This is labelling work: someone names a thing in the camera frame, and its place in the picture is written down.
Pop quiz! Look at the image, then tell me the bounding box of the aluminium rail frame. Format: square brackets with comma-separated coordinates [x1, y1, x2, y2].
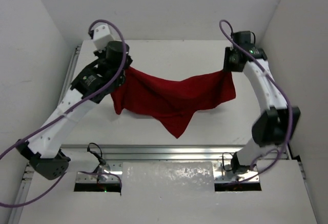
[7, 43, 308, 224]

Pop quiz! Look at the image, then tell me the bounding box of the right black base cable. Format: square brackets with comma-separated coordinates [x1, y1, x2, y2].
[220, 152, 234, 177]

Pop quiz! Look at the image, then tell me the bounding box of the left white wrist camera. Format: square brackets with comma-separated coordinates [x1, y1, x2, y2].
[89, 24, 114, 51]

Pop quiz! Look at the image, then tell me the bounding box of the left black base cable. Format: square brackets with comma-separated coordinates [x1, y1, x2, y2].
[87, 142, 108, 166]

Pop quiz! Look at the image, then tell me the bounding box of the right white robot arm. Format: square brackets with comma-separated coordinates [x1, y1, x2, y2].
[223, 47, 301, 174]

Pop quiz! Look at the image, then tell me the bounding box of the red t-shirt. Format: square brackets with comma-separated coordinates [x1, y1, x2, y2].
[111, 67, 236, 138]

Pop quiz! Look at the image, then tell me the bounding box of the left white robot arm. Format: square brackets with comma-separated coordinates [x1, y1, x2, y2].
[17, 40, 132, 180]

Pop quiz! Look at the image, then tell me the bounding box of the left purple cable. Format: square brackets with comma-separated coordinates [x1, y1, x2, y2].
[0, 19, 129, 207]

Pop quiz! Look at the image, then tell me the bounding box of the black base cable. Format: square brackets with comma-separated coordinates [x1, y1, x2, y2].
[220, 152, 234, 177]
[87, 142, 108, 166]

